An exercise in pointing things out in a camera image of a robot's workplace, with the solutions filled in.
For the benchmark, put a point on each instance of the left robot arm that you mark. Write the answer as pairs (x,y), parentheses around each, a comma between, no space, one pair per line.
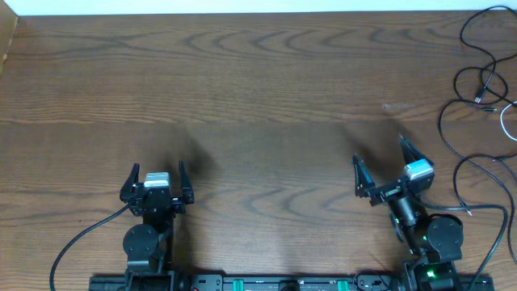
(147,245)

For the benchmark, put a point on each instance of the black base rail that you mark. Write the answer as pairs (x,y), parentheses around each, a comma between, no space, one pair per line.
(291,283)

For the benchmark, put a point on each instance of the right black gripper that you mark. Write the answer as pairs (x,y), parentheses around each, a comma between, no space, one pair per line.
(365,186)

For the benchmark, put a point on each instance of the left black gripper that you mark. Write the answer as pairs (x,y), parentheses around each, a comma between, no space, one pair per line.
(131,191)

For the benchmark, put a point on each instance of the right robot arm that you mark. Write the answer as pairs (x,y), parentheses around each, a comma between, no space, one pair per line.
(434,239)

